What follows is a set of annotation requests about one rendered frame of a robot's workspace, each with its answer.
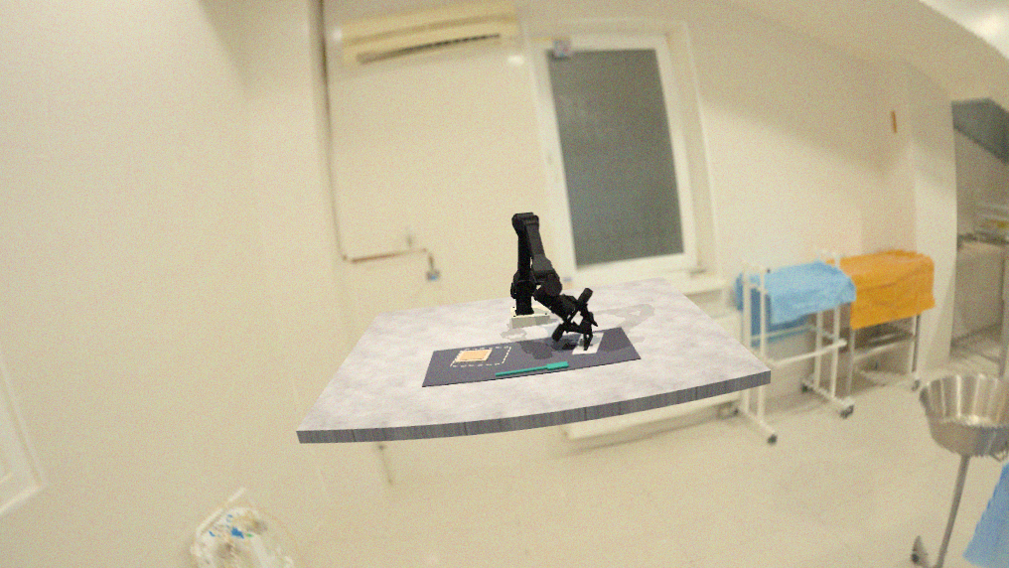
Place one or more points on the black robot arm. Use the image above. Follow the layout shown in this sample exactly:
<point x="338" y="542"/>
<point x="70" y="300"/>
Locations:
<point x="526" y="279"/>

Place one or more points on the cream square tile with dark centre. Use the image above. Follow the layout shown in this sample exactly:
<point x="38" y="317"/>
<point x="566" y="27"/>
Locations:
<point x="473" y="356"/>

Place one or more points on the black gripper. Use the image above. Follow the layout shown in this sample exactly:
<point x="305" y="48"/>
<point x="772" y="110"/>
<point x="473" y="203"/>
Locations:
<point x="563" y="308"/>

